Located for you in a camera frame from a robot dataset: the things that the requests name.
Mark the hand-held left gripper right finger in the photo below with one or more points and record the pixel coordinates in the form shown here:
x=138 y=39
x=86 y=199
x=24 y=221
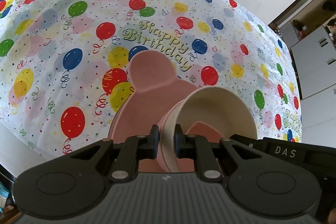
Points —
x=178 y=138

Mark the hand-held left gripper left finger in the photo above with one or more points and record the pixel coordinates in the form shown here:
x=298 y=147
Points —
x=156 y=136

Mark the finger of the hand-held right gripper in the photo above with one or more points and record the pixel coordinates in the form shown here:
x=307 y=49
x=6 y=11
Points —
x=246 y=141

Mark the pink bowl with ears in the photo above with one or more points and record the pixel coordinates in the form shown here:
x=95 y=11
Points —
x=164 y=119

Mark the cream white bowl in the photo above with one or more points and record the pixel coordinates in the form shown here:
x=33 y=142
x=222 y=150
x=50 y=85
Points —
x=218 y=108

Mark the pink bear-shaped plate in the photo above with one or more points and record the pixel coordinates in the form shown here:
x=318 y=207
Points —
x=151 y=74

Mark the grey and wood storage cabinet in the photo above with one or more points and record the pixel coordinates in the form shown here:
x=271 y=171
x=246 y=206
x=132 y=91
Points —
x=315 y=61

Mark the balloon print tablecloth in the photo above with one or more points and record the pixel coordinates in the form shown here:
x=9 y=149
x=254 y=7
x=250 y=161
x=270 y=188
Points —
x=86 y=56

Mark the blue striped bag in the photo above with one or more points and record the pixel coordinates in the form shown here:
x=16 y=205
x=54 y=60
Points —
x=4 y=193

